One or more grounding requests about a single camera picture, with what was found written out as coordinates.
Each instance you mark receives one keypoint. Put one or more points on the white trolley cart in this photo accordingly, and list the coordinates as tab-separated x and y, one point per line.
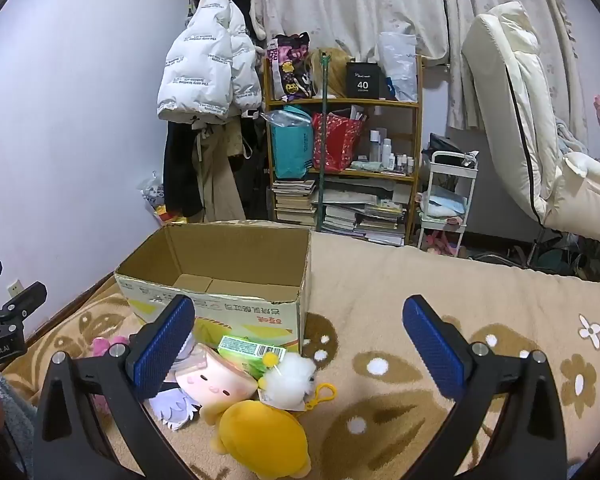
472	180

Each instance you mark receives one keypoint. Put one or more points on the white puffer jacket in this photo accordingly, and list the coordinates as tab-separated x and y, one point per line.
200	60

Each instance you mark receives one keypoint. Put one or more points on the wooden shelf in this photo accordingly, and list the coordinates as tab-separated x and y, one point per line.
367	103

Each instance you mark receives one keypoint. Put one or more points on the printed cardboard box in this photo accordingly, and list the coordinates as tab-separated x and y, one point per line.
240	252

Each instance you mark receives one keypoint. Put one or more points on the white plastic bag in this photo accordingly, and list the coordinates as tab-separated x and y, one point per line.
400	60

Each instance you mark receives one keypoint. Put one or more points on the black coat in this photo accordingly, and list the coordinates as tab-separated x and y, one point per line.
180	170

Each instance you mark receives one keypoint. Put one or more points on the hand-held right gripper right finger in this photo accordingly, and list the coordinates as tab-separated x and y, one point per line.
432	347

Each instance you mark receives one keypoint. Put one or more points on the black bag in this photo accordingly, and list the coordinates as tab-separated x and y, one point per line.
445	147

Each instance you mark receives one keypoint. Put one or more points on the clear plastic bag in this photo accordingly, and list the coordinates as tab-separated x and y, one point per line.
285	117

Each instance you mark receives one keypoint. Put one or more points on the stack of books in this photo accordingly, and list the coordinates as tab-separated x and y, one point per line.
292	202

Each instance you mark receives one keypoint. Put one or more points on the cream floral curtain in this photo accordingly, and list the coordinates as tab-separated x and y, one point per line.
360	0

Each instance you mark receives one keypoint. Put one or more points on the group of cosmetic bottles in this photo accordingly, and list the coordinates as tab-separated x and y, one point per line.
390	152

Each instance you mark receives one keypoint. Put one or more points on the blond wig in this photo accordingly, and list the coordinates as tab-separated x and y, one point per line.
337	75

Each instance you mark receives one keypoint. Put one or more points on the teal bag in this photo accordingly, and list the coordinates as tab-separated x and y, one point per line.
290	150

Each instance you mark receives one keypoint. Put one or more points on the white wall outlet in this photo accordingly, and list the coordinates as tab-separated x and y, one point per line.
15	288

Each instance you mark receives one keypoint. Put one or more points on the beige coat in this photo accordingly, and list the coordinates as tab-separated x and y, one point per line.
225	175

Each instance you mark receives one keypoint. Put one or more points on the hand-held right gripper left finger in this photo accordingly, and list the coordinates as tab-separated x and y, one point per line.
162	347

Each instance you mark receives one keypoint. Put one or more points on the green tissue packet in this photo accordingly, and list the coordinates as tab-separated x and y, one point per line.
240	347

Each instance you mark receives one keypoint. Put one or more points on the black box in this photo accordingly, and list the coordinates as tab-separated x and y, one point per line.
362	82

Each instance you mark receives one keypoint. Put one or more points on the white fluffy plush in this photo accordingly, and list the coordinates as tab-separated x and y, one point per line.
290	380

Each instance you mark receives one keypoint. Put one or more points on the green pole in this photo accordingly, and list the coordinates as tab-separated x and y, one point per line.
322	160

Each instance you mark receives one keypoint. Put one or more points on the colourful printed bag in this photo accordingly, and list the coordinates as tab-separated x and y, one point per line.
290	70

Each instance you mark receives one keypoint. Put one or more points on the pile of magazines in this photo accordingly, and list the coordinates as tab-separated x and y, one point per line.
370	215

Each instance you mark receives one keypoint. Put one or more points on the purple haired plush doll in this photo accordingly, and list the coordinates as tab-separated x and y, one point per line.
177	410

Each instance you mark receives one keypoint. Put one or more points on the red gift bag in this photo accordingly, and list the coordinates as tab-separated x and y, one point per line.
332	145

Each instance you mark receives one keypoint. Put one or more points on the white recliner chair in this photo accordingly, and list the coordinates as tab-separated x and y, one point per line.
520	110

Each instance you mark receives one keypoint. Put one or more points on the small pink plush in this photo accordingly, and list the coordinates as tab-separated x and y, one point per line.
102	346

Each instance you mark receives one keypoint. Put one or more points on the colourful snack bags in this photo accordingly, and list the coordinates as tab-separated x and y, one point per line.
155	197

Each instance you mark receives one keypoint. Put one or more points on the pink roll cake plush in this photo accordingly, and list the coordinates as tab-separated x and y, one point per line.
215	380

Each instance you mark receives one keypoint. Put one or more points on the yellow plush toy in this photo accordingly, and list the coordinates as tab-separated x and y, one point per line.
260	435

